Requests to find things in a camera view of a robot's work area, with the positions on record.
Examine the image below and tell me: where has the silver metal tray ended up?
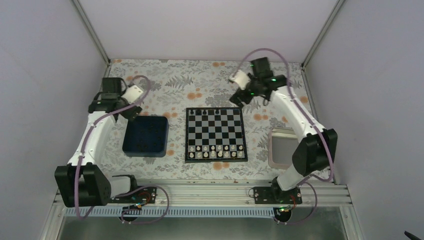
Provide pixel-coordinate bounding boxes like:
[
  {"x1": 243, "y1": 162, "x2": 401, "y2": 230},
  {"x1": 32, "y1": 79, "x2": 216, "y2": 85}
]
[{"x1": 267, "y1": 127, "x2": 299, "y2": 170}]

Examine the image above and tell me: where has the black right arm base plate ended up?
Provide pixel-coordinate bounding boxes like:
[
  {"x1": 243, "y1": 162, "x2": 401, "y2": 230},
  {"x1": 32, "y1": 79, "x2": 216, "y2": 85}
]
[{"x1": 252, "y1": 186, "x2": 303, "y2": 205}]

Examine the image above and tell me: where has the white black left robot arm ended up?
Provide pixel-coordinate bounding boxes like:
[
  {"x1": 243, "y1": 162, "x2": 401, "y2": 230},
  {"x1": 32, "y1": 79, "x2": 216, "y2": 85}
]
[{"x1": 54, "y1": 77, "x2": 145, "y2": 208}]

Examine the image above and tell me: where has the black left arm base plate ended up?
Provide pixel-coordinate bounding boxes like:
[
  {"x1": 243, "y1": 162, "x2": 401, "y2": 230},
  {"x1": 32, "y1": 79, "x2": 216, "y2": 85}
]
[{"x1": 109, "y1": 187, "x2": 157, "y2": 205}]

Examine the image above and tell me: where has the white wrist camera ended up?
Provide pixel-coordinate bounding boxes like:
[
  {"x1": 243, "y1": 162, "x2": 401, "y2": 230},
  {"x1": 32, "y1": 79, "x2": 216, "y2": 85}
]
[
  {"x1": 229, "y1": 70, "x2": 251, "y2": 90},
  {"x1": 121, "y1": 84, "x2": 144, "y2": 104}
]

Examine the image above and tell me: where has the dark blue plastic tray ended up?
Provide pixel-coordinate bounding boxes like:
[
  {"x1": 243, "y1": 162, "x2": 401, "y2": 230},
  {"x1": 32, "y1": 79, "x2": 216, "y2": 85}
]
[{"x1": 122, "y1": 115, "x2": 169, "y2": 158}]

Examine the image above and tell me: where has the grey slotted cable duct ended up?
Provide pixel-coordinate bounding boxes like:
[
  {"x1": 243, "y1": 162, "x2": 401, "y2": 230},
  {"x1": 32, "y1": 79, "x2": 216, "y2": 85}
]
[{"x1": 89, "y1": 206, "x2": 276, "y2": 219}]

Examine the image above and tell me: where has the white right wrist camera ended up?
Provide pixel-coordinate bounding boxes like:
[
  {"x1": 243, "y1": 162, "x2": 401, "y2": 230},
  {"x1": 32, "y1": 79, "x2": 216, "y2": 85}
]
[{"x1": 229, "y1": 70, "x2": 251, "y2": 90}]

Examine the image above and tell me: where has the floral patterned table cloth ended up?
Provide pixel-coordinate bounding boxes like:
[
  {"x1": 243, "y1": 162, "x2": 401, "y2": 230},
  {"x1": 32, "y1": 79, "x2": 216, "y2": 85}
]
[{"x1": 81, "y1": 58, "x2": 332, "y2": 181}]

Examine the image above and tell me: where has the black white chessboard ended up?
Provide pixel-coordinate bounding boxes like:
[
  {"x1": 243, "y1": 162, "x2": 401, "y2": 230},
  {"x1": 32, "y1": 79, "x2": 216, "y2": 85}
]
[{"x1": 185, "y1": 107, "x2": 248, "y2": 163}]

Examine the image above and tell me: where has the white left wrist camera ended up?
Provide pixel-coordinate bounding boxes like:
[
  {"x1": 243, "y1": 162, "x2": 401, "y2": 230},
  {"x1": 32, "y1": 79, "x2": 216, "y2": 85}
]
[{"x1": 121, "y1": 84, "x2": 144, "y2": 104}]

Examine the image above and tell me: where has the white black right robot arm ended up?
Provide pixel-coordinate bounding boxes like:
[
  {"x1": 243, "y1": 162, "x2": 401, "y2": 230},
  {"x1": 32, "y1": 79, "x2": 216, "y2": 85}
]
[{"x1": 229, "y1": 57, "x2": 338, "y2": 204}]

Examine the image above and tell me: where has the white chess pieces front row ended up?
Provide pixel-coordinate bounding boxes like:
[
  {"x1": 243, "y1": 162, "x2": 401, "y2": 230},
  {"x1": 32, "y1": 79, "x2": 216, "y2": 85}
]
[{"x1": 186, "y1": 144, "x2": 247, "y2": 160}]

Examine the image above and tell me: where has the aluminium mounting rail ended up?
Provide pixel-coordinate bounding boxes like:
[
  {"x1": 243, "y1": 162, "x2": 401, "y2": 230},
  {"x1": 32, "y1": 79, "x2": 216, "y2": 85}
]
[{"x1": 152, "y1": 179, "x2": 353, "y2": 207}]

